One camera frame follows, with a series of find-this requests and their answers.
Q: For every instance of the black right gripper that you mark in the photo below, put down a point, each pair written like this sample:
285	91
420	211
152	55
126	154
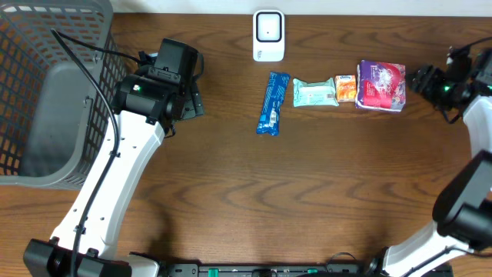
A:
424	79

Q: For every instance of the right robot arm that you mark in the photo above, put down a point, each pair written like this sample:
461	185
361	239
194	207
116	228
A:
461	218

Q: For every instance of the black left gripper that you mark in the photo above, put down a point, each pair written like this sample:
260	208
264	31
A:
194	104

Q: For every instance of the pink purple floral packet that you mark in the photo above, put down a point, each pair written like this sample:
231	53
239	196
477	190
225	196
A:
381	86

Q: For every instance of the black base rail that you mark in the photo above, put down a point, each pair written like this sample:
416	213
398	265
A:
265	270

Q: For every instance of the grey plastic mesh basket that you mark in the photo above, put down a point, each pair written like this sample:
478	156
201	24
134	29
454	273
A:
59	66

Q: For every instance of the teal wet wipes pack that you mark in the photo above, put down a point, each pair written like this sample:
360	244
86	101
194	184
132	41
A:
314	94

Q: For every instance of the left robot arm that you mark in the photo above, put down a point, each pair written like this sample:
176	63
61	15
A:
142	114

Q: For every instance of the blue Oreo cookie pack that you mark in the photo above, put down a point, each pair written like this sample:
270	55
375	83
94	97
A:
268	122

